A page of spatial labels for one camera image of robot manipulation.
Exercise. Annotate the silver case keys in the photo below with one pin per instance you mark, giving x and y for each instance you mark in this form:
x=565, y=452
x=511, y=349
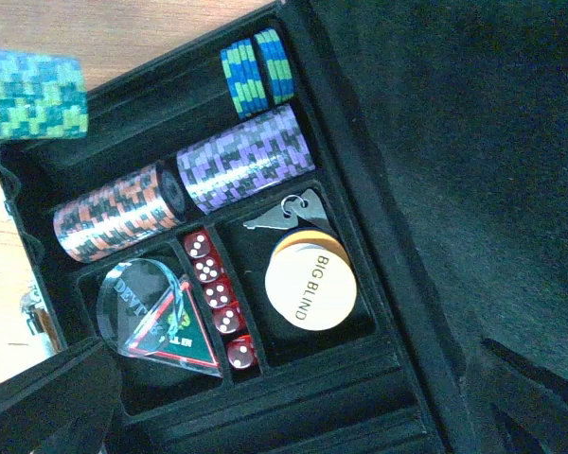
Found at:
x=285, y=215

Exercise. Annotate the red die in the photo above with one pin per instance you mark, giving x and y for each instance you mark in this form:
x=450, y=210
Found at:
x=241, y=352
x=207, y=269
x=218, y=293
x=198, y=244
x=229, y=319

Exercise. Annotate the green 20 chip stack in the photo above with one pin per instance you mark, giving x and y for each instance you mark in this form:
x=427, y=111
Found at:
x=41, y=97

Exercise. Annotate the blue chip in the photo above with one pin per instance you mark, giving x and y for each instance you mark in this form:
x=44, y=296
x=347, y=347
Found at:
x=258, y=73

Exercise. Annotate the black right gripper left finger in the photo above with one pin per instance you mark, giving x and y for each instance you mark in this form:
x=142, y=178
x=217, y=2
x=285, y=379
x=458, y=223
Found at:
x=64, y=404

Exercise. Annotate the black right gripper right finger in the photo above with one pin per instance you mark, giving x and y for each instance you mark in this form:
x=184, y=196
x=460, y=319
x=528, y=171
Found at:
x=522, y=407

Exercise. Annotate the black poker set case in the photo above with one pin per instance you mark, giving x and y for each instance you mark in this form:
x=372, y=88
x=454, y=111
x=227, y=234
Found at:
x=439, y=134

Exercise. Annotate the brown chip stack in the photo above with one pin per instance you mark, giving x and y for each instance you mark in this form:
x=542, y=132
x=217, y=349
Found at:
x=120, y=214

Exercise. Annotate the white dealer button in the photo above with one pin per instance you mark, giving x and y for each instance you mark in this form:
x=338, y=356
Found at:
x=309, y=280

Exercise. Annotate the triangular all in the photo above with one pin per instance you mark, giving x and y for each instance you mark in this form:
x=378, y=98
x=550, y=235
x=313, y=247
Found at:
x=188, y=348

